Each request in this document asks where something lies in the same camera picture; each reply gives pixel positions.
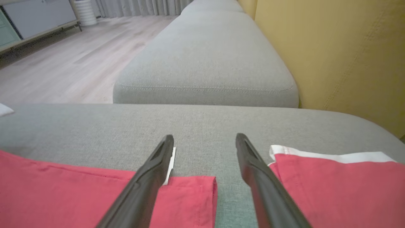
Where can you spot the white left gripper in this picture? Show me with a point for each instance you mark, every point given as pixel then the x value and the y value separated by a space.
pixel 4 110

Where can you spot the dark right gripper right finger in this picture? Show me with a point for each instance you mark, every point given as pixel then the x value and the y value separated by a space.
pixel 269 202

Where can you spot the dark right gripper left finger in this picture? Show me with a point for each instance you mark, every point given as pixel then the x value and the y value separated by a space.
pixel 142 196

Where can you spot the red basketball shorts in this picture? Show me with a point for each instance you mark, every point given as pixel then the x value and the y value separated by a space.
pixel 341 196

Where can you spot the red Bulls basketball jersey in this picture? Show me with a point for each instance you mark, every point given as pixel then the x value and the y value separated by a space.
pixel 63 196

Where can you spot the large grey sofa seat cushion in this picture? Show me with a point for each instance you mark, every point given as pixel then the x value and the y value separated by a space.
pixel 202 123

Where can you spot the grey low media cabinet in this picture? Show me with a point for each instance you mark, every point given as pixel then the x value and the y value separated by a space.
pixel 38 19

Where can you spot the white ribbed cylinder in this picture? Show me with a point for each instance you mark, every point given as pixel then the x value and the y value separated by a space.
pixel 85 12

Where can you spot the yellow sofa backrest cushion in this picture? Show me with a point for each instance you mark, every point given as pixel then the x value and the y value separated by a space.
pixel 246 6
pixel 332 57

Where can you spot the grey pleated curtain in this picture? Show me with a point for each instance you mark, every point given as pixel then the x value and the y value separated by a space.
pixel 142 7

